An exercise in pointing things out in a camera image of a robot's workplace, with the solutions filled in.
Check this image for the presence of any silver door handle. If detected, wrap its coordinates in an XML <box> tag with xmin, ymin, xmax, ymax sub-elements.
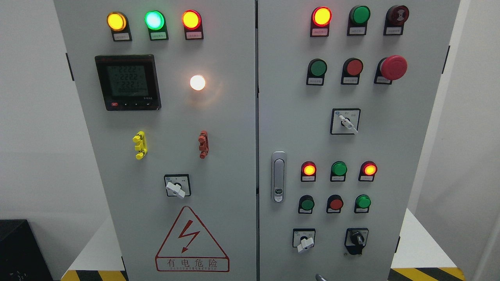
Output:
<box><xmin>271</xmin><ymin>151</ymin><xmax>286</xmax><ymax>203</ymax></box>

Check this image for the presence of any grey left cabinet door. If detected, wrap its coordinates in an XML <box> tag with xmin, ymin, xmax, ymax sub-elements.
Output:
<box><xmin>55</xmin><ymin>0</ymin><xmax>257</xmax><ymax>281</ymax></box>

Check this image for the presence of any grey cabinet door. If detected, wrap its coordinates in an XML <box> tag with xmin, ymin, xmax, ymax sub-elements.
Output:
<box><xmin>55</xmin><ymin>0</ymin><xmax>257</xmax><ymax>281</ymax></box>
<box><xmin>257</xmin><ymin>0</ymin><xmax>460</xmax><ymax>281</ymax></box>

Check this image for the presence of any grey right cabinet door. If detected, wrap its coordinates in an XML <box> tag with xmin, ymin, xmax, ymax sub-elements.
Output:
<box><xmin>257</xmin><ymin>0</ymin><xmax>460</xmax><ymax>281</ymax></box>

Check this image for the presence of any red-orange indicator lamp left door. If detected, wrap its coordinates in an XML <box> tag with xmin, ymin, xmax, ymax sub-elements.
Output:
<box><xmin>182</xmin><ymin>9</ymin><xmax>204</xmax><ymax>40</ymax></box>

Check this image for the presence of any red lit lamp middle left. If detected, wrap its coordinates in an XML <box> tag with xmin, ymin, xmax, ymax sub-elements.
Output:
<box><xmin>300</xmin><ymin>161</ymin><xmax>316</xmax><ymax>182</ymax></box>

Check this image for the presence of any red lit lamp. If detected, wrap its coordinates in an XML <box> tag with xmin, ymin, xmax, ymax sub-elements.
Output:
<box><xmin>358</xmin><ymin>161</ymin><xmax>377</xmax><ymax>182</ymax></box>
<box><xmin>310</xmin><ymin>6</ymin><xmax>332</xmax><ymax>37</ymax></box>
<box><xmin>300</xmin><ymin>161</ymin><xmax>316</xmax><ymax>182</ymax></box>

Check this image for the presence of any white lit indicator lamp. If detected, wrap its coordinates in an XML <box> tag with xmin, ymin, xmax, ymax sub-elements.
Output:
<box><xmin>189</xmin><ymin>75</ymin><xmax>207</xmax><ymax>91</ymax></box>

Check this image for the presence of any green push button lower left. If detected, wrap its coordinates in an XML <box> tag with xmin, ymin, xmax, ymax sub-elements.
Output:
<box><xmin>298</xmin><ymin>194</ymin><xmax>315</xmax><ymax>214</ymax></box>

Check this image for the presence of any green lamp middle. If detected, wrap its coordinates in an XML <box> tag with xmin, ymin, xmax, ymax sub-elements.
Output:
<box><xmin>330</xmin><ymin>161</ymin><xmax>348</xmax><ymax>182</ymax></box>

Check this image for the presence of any green push button upper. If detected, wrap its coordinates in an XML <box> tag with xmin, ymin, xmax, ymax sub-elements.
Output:
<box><xmin>306</xmin><ymin>59</ymin><xmax>327</xmax><ymax>86</ymax></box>

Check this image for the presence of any red push button lower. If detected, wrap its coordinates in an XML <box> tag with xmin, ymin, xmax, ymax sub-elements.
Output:
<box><xmin>326</xmin><ymin>194</ymin><xmax>344</xmax><ymax>213</ymax></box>

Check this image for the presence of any red push button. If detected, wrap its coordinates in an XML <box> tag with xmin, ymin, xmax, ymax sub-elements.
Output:
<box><xmin>326</xmin><ymin>194</ymin><xmax>344</xmax><ymax>213</ymax></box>
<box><xmin>341</xmin><ymin>58</ymin><xmax>364</xmax><ymax>85</ymax></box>

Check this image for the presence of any red lit lamp middle right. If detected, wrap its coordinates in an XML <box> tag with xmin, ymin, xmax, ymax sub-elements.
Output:
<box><xmin>358</xmin><ymin>161</ymin><xmax>377</xmax><ymax>182</ymax></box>

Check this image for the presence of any red electric hazard warning sticker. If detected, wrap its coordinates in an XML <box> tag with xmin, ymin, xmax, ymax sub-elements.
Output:
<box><xmin>155</xmin><ymin>206</ymin><xmax>230</xmax><ymax>272</ymax></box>

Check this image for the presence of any red push button upper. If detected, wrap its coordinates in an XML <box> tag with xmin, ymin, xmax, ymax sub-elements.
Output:
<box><xmin>341</xmin><ymin>58</ymin><xmax>364</xmax><ymax>85</ymax></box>

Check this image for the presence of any black digital power meter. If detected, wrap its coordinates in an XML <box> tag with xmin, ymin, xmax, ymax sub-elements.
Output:
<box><xmin>95</xmin><ymin>54</ymin><xmax>161</xmax><ymax>111</ymax></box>

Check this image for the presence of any red lit lamp top right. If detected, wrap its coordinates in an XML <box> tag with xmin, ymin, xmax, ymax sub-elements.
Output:
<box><xmin>310</xmin><ymin>6</ymin><xmax>332</xmax><ymax>37</ymax></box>

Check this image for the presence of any green lit indicator lamp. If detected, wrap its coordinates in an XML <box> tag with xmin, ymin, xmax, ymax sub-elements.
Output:
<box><xmin>144</xmin><ymin>10</ymin><xmax>169</xmax><ymax>41</ymax></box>

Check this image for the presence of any red mushroom emergency stop button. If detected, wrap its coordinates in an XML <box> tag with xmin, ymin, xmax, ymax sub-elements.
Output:
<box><xmin>373</xmin><ymin>55</ymin><xmax>408</xmax><ymax>85</ymax></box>

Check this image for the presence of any green lamp top right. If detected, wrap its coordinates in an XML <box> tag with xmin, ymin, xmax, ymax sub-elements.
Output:
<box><xmin>347</xmin><ymin>5</ymin><xmax>371</xmax><ymax>36</ymax></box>

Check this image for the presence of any yellow indicator lamp top left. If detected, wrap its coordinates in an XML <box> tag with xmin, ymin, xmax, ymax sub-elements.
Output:
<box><xmin>107</xmin><ymin>11</ymin><xmax>132</xmax><ymax>42</ymax></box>

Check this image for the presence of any dark red buzzer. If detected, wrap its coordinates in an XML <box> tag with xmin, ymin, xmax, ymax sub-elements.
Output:
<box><xmin>383</xmin><ymin>5</ymin><xmax>409</xmax><ymax>36</ymax></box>

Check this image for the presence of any white platform with hazard stripes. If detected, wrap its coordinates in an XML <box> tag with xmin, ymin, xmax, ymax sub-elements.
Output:
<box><xmin>62</xmin><ymin>210</ymin><xmax>465</xmax><ymax>281</ymax></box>

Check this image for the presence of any black box bottom left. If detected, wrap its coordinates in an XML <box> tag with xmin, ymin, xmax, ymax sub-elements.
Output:
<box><xmin>0</xmin><ymin>219</ymin><xmax>52</xmax><ymax>281</ymax></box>

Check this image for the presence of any left door rotary selector switch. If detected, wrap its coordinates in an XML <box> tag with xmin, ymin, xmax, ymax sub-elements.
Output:
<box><xmin>164</xmin><ymin>174</ymin><xmax>191</xmax><ymax>199</ymax></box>

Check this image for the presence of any upper right rotary selector switch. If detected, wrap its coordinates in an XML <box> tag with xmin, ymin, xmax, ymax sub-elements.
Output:
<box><xmin>330</xmin><ymin>108</ymin><xmax>361</xmax><ymax>135</ymax></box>

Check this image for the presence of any lower white rotary selector switch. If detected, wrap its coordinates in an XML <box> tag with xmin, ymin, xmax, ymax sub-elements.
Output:
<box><xmin>292</xmin><ymin>228</ymin><xmax>316</xmax><ymax>254</ymax></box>

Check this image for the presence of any black knob selector switch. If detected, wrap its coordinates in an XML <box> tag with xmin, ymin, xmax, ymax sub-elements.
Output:
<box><xmin>344</xmin><ymin>228</ymin><xmax>369</xmax><ymax>255</ymax></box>

